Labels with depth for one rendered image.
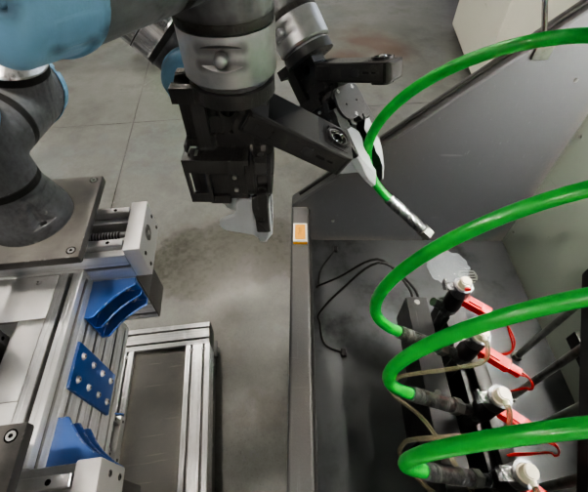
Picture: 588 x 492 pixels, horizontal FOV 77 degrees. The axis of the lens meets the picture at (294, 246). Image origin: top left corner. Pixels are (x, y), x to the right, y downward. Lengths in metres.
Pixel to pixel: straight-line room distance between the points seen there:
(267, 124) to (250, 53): 0.06
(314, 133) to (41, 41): 0.22
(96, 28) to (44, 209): 0.60
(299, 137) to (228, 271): 1.62
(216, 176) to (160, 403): 1.19
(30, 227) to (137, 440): 0.88
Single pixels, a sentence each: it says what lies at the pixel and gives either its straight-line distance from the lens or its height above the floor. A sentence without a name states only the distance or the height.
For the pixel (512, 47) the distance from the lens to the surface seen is 0.48.
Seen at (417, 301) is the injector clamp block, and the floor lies 0.98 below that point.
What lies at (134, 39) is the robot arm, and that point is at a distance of 0.51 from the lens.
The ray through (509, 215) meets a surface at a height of 1.33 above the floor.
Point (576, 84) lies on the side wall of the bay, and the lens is 0.84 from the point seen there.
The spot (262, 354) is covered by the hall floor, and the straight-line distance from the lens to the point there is 1.69.
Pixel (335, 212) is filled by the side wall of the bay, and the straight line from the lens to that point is 0.88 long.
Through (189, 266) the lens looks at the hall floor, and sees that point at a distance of 2.00.
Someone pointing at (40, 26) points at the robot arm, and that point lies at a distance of 0.21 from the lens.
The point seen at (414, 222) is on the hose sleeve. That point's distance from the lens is 0.62.
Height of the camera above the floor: 1.56
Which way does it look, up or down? 51 degrees down
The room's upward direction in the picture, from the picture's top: straight up
